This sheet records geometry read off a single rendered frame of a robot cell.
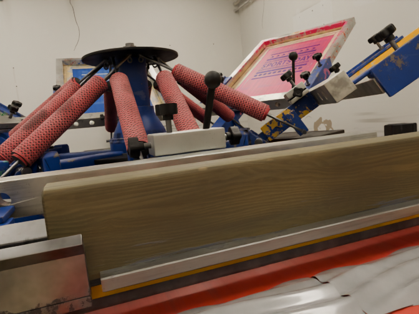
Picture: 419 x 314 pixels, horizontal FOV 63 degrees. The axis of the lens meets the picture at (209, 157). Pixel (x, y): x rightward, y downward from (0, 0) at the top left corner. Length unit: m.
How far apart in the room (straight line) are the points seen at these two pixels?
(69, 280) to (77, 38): 4.32
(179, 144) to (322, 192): 0.30
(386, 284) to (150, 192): 0.19
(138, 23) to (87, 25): 0.61
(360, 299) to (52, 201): 0.22
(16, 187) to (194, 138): 0.27
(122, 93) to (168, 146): 0.34
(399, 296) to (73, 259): 0.23
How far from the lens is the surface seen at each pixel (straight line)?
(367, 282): 0.30
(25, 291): 0.26
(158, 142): 0.55
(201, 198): 0.27
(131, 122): 0.77
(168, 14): 4.74
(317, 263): 0.34
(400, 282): 0.31
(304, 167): 0.31
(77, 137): 4.40
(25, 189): 0.50
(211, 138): 0.57
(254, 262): 0.31
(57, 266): 0.25
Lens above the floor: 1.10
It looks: 7 degrees down
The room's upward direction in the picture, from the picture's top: 5 degrees counter-clockwise
